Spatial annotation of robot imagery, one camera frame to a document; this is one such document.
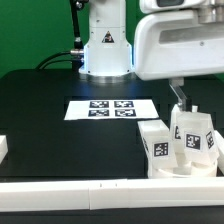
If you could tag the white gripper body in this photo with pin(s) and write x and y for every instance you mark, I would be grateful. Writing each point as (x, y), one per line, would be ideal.
(174, 44)

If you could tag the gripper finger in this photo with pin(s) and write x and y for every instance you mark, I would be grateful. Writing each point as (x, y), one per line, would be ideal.
(184, 102)

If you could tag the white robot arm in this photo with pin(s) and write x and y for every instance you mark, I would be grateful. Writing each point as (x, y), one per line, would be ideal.
(107, 54)

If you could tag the white right barrier block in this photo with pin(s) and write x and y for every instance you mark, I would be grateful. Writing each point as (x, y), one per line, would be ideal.
(220, 160)

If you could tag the white barrier block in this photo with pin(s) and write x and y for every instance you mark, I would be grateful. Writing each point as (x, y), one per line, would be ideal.
(3, 147)
(220, 160)

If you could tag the white marker sheet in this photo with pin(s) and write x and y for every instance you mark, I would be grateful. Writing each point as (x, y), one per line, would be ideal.
(111, 109)

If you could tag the white left barrier block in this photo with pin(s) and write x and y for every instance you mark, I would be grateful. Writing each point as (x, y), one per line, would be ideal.
(3, 147)

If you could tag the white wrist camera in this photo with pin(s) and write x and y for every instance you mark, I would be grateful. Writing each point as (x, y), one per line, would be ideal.
(151, 6)

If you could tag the white front barrier rail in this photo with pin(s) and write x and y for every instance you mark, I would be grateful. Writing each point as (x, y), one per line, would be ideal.
(110, 194)

